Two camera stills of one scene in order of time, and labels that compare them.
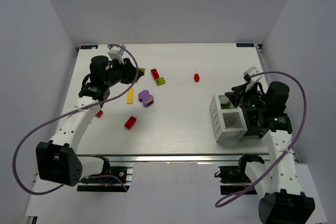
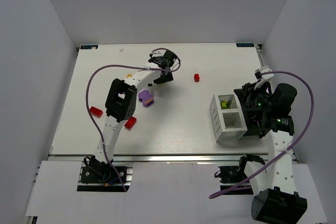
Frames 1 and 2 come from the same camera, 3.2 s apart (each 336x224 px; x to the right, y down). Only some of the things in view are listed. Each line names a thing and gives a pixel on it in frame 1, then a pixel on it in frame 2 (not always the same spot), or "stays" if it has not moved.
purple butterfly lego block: (146, 97) stays
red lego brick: (130, 122) stays
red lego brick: (99, 114) stays
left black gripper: (126, 71) -> (165, 77)
